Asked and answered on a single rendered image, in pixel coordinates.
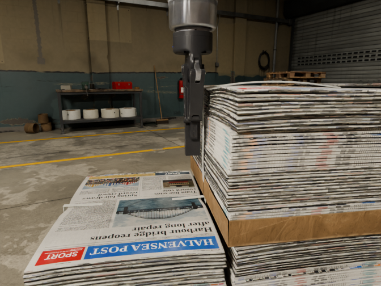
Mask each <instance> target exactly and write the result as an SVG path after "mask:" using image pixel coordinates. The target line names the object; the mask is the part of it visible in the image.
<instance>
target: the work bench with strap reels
mask: <svg viewBox="0 0 381 286"><path fill-rule="evenodd" d="M142 91H143V89H133V88H132V82H120V81H119V82H112V89H104V90H99V89H89V90H87V91H86V90H81V89H72V90H56V92H57V98H58V107H59V113H60V124H61V129H60V130H61V132H62V133H61V134H65V133H64V124H71V123H90V122H100V121H118V120H134V125H136V119H140V125H141V127H140V128H144V127H143V116H142ZM87 93H88V94H133V107H124V108H119V109H118V108H104V109H101V116H99V112H98V109H86V110H83V117H81V111H80V110H62V107H61V96H60V95H80V94H87ZM135 94H139V110H140V116H138V115H137V111H136V101H135Z"/></svg>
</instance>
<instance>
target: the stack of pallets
mask: <svg viewBox="0 0 381 286"><path fill-rule="evenodd" d="M273 74H276V77H273ZM315 74H319V77H314V76H315ZM325 74H326V72H316V71H278V72H267V73H266V78H264V81H270V80H274V81H296V82H298V80H300V81H301V82H310V80H314V83H321V78H325ZM261 85H262V86H300V85H294V83H283V82H273V83H270V82H266V83H264V84H261ZM302 87H307V86H302Z"/></svg>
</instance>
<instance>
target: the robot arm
mask: <svg viewBox="0 0 381 286"><path fill-rule="evenodd" d="M167 2H168V9H169V28H170V30H171V31H174V33H173V52H174V54H178V55H184V56H185V63H184V64H183V65H181V73H182V76H183V96H184V117H185V120H183V122H184V123H185V155H186V156H190V155H200V121H202V106H203V95H204V80H205V74H206V71H205V66H204V64H202V55H207V54H211V53H212V51H213V33H211V32H212V31H214V30H215V29H216V27H217V5H218V1H217V0H167Z"/></svg>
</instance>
